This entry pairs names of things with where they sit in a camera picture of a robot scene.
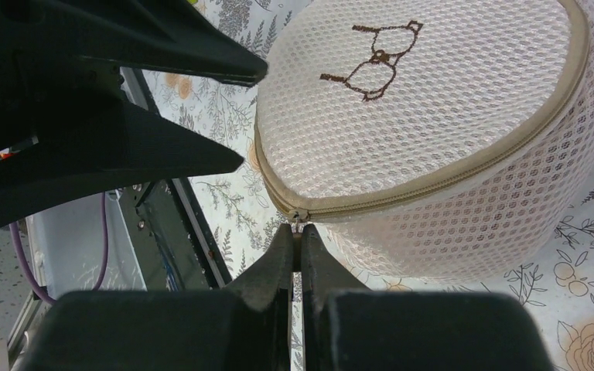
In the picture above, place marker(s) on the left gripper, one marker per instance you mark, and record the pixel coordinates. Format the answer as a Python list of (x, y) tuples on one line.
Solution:
[(50, 48)]

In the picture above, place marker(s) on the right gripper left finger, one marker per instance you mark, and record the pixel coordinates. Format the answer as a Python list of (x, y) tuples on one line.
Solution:
[(243, 326)]

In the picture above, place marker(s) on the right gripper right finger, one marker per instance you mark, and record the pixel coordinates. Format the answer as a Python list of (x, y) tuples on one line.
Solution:
[(347, 326)]

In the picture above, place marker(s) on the white mesh laundry bag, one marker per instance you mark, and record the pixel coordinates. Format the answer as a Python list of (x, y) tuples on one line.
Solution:
[(439, 140)]

